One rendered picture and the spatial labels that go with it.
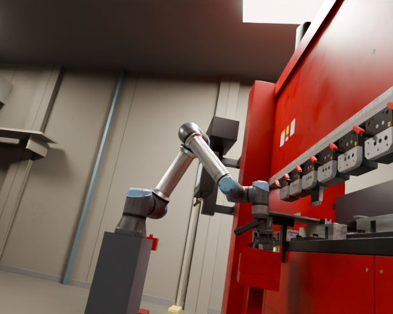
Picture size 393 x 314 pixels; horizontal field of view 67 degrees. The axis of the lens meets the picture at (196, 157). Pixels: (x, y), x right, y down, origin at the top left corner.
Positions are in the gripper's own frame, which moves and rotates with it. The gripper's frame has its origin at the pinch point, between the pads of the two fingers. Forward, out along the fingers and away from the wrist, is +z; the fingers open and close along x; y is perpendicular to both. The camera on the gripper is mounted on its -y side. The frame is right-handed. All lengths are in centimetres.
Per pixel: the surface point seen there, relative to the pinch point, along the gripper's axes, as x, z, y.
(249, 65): 249, -270, 10
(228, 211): 159, -42, -11
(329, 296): -25.6, 7.9, 21.9
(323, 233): 7.8, -14.9, 31.2
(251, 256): -5.0, -2.6, -1.7
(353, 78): -17, -80, 39
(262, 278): -4.9, 5.4, 2.8
